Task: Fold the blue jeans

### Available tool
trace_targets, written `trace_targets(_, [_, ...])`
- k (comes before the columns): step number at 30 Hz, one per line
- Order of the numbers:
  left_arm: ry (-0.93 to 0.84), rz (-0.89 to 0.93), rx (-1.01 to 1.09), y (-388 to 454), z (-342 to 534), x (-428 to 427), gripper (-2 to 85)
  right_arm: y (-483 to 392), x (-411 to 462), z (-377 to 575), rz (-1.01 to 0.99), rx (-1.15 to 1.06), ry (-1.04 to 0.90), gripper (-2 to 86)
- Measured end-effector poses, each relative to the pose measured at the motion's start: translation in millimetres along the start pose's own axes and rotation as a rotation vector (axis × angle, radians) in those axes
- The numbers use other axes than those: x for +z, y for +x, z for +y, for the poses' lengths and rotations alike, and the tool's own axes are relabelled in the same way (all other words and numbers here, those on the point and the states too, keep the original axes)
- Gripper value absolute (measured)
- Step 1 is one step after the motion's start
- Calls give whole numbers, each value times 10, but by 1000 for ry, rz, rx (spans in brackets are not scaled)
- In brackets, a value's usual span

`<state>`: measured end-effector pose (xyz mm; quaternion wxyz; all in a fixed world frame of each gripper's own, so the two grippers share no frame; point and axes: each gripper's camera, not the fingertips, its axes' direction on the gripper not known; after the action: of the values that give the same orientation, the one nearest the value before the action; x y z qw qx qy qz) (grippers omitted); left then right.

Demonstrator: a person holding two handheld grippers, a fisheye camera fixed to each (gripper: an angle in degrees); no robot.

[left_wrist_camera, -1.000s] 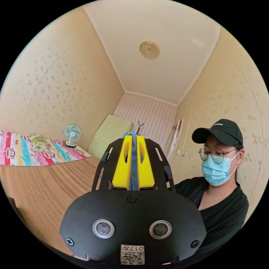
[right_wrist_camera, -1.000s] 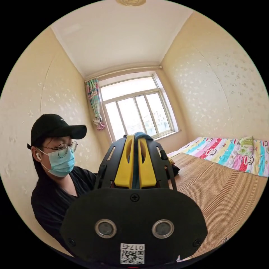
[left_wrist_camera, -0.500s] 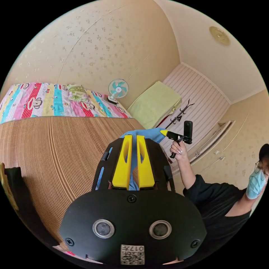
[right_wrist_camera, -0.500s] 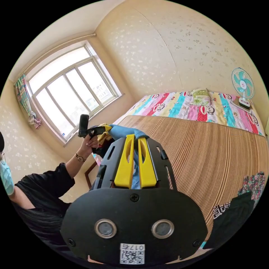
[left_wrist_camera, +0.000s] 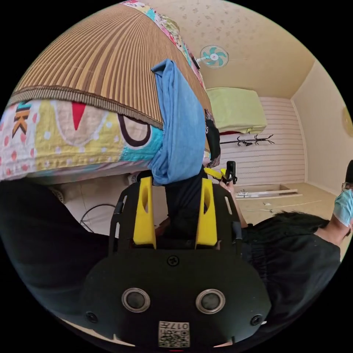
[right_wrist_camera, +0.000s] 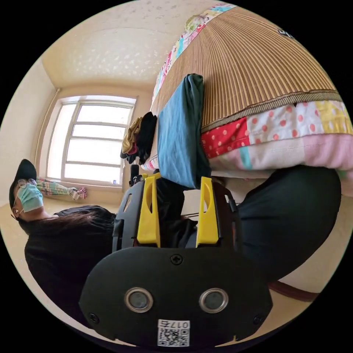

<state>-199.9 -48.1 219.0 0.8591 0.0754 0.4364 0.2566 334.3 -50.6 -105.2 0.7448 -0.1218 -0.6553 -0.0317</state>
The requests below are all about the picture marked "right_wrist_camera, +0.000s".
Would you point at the pile of clothes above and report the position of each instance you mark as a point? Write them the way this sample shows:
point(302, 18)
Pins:
point(143, 140)

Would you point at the bed with woven mat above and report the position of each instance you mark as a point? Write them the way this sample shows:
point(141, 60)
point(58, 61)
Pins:
point(248, 69)

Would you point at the person's body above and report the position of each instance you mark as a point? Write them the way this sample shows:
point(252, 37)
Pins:
point(63, 248)

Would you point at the blue jeans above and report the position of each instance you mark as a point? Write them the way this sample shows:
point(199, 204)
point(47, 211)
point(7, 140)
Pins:
point(176, 138)

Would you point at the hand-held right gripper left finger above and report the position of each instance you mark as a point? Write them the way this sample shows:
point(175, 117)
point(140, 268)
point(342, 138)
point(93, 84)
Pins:
point(148, 220)

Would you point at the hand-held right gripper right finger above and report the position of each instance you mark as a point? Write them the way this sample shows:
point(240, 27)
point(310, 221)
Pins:
point(207, 223)

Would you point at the window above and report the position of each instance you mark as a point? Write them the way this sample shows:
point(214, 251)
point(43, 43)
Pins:
point(91, 140)

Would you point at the checked cloth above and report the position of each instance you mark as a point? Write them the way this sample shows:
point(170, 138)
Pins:
point(60, 190)

